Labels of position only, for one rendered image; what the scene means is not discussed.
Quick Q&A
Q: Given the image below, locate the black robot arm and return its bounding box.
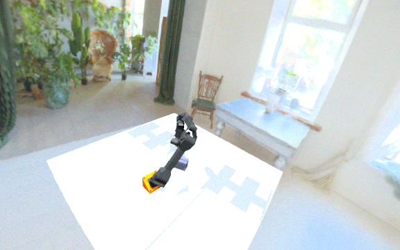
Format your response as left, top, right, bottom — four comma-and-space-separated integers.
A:
147, 112, 197, 188

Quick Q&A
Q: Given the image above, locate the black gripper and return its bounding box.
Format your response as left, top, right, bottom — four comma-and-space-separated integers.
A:
169, 129, 185, 146

